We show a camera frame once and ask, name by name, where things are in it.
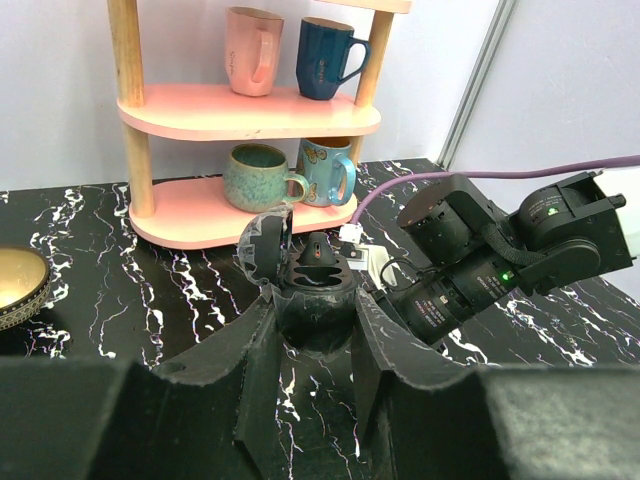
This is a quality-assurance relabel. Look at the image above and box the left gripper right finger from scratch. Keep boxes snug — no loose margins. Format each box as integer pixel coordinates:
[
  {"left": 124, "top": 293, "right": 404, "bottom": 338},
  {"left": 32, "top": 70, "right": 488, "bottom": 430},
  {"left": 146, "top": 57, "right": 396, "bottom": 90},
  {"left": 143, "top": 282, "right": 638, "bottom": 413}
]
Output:
[{"left": 351, "top": 291, "right": 639, "bottom": 479}]

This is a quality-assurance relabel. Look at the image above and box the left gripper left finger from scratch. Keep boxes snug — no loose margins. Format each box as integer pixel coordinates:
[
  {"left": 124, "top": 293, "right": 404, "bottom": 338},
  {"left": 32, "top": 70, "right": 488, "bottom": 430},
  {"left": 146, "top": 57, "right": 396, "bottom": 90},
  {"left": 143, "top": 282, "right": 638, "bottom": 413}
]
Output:
[{"left": 1, "top": 299, "right": 281, "bottom": 479}]

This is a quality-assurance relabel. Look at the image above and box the black earbuds charging case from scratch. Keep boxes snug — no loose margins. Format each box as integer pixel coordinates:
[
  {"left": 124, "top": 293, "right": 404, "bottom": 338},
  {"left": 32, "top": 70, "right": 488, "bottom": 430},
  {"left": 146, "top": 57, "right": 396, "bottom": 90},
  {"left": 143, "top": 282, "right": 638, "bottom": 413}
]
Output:
[{"left": 237, "top": 204, "right": 357, "bottom": 357}]

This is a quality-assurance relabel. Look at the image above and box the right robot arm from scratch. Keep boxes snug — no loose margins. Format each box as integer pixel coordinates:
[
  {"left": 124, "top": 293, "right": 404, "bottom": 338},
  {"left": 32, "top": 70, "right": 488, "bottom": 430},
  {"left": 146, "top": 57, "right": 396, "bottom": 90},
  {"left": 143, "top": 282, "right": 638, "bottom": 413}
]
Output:
[{"left": 374, "top": 168, "right": 639, "bottom": 345}]

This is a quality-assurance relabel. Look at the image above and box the pink three-tier wooden shelf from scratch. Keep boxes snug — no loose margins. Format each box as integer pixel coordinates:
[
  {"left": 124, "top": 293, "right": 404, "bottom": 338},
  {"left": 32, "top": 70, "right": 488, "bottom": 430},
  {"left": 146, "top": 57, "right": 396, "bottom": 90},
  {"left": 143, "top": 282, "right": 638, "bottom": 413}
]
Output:
[{"left": 107, "top": 1, "right": 412, "bottom": 250}]

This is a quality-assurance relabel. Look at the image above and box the gold bowl with dark rim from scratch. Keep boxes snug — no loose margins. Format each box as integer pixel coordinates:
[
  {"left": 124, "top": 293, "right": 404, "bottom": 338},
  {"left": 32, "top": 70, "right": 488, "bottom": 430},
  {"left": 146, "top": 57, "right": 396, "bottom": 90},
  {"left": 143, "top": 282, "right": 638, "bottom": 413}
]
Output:
[{"left": 1, "top": 245, "right": 51, "bottom": 331}]

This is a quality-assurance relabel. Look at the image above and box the green ceramic mug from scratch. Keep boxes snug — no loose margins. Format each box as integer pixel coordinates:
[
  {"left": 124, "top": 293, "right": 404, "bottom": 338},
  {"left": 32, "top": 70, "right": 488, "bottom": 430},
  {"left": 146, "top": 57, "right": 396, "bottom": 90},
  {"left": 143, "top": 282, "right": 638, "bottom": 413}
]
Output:
[{"left": 223, "top": 143, "right": 309, "bottom": 213}]

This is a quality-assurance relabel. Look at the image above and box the light blue ceramic mug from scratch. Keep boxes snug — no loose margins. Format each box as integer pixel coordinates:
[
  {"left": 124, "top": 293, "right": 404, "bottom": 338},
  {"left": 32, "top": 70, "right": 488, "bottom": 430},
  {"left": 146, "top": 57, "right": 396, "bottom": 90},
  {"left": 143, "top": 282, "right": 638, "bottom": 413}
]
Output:
[{"left": 296, "top": 137, "right": 356, "bottom": 207}]

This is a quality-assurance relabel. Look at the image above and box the pink mug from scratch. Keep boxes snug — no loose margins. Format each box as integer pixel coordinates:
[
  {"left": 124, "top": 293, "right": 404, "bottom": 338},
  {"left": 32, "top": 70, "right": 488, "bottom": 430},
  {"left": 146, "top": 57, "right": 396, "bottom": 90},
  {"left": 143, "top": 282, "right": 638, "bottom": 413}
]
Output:
[{"left": 225, "top": 6, "right": 284, "bottom": 97}]

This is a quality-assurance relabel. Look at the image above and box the dark blue mug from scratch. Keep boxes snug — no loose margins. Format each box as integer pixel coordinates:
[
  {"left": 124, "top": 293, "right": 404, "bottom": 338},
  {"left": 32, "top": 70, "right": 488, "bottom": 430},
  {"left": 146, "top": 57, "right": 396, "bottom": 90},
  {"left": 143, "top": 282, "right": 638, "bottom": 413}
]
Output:
[{"left": 296, "top": 16, "right": 371, "bottom": 101}]

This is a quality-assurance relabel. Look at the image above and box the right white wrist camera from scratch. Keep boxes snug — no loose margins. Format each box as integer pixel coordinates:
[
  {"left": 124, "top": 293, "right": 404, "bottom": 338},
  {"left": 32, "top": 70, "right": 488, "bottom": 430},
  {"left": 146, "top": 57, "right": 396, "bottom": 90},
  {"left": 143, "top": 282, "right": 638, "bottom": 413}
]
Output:
[{"left": 338, "top": 223, "right": 397, "bottom": 289}]

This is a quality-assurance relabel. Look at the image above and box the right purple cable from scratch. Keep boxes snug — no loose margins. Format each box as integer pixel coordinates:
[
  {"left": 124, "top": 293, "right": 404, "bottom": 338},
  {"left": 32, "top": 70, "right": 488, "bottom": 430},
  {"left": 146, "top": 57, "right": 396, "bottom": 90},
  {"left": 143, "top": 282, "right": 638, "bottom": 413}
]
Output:
[{"left": 349, "top": 154, "right": 640, "bottom": 236}]

